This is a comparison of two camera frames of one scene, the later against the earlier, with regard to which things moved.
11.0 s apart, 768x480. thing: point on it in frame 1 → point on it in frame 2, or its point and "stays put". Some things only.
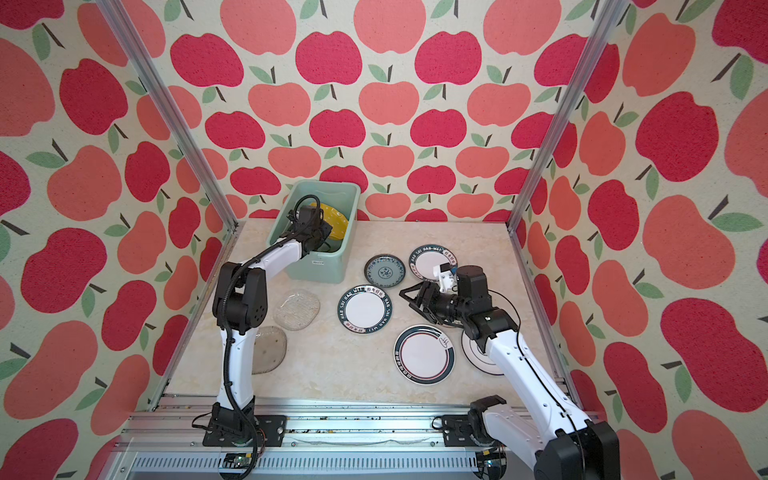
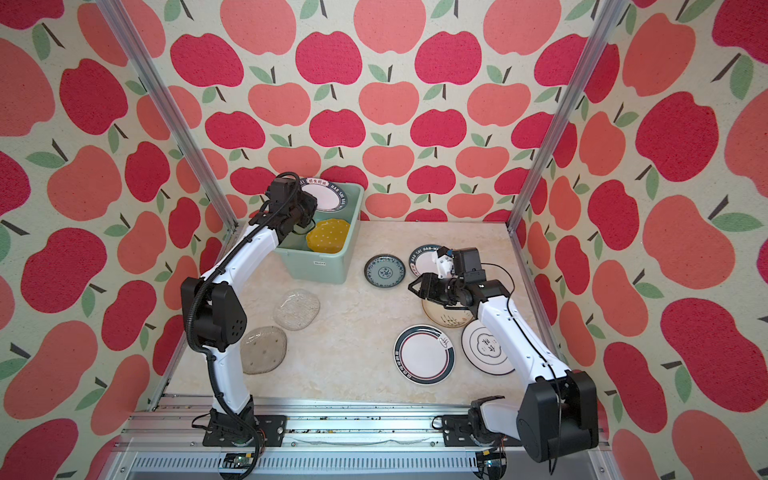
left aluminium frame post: [123, 26] stays put
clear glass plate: [296, 310] stays put
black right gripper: [427, 287] → [425, 290]
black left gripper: [326, 228] → [310, 201]
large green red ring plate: [424, 355] stays put
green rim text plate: [364, 309] → [330, 198]
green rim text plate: [426, 257] stays put
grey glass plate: [270, 347] stays put
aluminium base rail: [324, 440] stays put
